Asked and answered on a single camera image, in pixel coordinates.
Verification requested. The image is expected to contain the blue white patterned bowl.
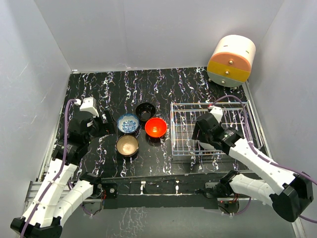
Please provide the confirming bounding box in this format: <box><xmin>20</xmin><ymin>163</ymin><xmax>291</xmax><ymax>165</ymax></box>
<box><xmin>117</xmin><ymin>113</ymin><xmax>139</xmax><ymax>134</ymax></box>

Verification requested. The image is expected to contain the brown ceramic bowl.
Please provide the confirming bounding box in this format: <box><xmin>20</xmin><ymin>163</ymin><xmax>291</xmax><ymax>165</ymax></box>
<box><xmin>116</xmin><ymin>135</ymin><xmax>139</xmax><ymax>157</ymax></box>

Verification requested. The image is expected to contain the red bowl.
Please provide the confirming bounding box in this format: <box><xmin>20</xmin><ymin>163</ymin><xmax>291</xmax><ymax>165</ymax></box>
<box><xmin>145</xmin><ymin>118</ymin><xmax>167</xmax><ymax>138</ymax></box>

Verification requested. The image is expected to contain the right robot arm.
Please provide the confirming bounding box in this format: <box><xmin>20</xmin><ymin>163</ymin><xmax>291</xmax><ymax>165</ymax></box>
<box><xmin>192</xmin><ymin>113</ymin><xmax>314</xmax><ymax>222</ymax></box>

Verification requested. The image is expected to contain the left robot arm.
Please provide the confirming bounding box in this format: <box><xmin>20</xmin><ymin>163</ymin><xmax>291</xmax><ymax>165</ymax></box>
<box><xmin>10</xmin><ymin>110</ymin><xmax>116</xmax><ymax>238</ymax></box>

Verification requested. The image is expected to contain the black bowl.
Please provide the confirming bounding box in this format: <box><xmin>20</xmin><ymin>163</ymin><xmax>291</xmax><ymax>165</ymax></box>
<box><xmin>135</xmin><ymin>102</ymin><xmax>156</xmax><ymax>121</ymax></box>

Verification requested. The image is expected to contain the black marble table mat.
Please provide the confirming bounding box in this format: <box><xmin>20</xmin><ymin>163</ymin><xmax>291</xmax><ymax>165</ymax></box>
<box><xmin>65</xmin><ymin>67</ymin><xmax>249</xmax><ymax>179</ymax></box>

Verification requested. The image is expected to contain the round pastel drawer cabinet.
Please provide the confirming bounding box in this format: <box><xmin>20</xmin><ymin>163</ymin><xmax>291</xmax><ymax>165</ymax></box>
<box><xmin>207</xmin><ymin>35</ymin><xmax>256</xmax><ymax>88</ymax></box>

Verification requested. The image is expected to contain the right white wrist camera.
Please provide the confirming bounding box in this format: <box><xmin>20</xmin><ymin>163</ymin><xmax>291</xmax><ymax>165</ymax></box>
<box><xmin>208</xmin><ymin>104</ymin><xmax>223</xmax><ymax>123</ymax></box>

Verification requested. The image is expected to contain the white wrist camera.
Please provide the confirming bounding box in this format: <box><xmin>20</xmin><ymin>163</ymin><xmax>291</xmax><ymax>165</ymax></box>
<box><xmin>208</xmin><ymin>104</ymin><xmax>223</xmax><ymax>123</ymax></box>
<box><xmin>74</xmin><ymin>97</ymin><xmax>99</xmax><ymax>117</ymax></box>

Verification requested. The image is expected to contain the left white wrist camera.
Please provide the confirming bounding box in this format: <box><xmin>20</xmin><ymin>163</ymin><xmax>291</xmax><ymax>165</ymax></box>
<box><xmin>74</xmin><ymin>97</ymin><xmax>99</xmax><ymax>117</ymax></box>

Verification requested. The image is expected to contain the white wire dish rack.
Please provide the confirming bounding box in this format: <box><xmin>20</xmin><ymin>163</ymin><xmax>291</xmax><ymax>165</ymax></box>
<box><xmin>170</xmin><ymin>102</ymin><xmax>264</xmax><ymax>156</ymax></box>

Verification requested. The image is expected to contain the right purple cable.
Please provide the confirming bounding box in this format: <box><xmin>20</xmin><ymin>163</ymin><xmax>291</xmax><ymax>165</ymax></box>
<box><xmin>210</xmin><ymin>95</ymin><xmax>317</xmax><ymax>221</ymax></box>

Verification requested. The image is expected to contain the purple cable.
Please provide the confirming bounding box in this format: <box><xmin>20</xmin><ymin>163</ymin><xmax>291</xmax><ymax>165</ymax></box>
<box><xmin>210</xmin><ymin>95</ymin><xmax>317</xmax><ymax>221</ymax></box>
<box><xmin>18</xmin><ymin>98</ymin><xmax>80</xmax><ymax>238</ymax></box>

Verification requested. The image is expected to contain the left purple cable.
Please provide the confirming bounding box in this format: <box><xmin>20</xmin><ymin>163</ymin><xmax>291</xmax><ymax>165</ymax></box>
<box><xmin>18</xmin><ymin>98</ymin><xmax>80</xmax><ymax>238</ymax></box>

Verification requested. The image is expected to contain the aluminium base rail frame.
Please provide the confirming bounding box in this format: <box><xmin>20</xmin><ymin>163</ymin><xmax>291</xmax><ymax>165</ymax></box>
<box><xmin>22</xmin><ymin>81</ymin><xmax>307</xmax><ymax>238</ymax></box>

